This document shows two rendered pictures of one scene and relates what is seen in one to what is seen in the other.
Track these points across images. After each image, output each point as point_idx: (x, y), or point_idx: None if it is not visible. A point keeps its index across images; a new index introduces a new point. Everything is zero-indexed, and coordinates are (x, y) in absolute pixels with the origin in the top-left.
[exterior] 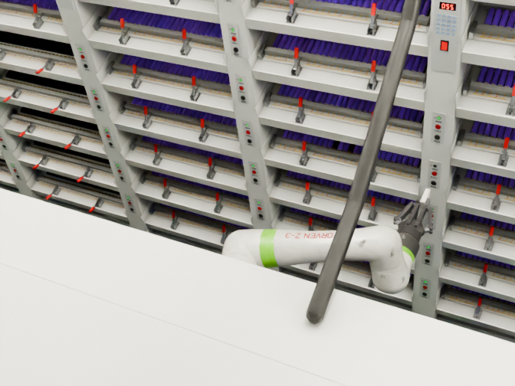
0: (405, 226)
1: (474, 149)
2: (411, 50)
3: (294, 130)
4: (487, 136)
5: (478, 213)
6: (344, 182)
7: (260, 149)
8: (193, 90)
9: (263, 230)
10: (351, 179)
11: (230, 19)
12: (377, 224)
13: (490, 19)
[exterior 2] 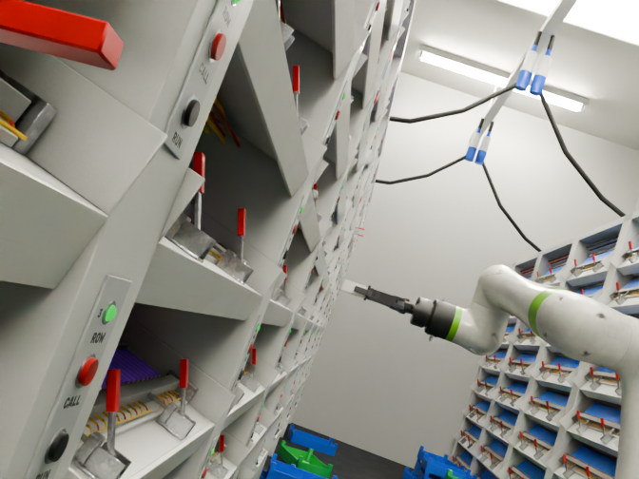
0: (422, 297)
1: None
2: (367, 98)
3: (302, 220)
4: None
5: (293, 322)
6: (275, 321)
7: (278, 276)
8: (297, 107)
9: (562, 291)
10: (285, 309)
11: None
12: (258, 394)
13: None
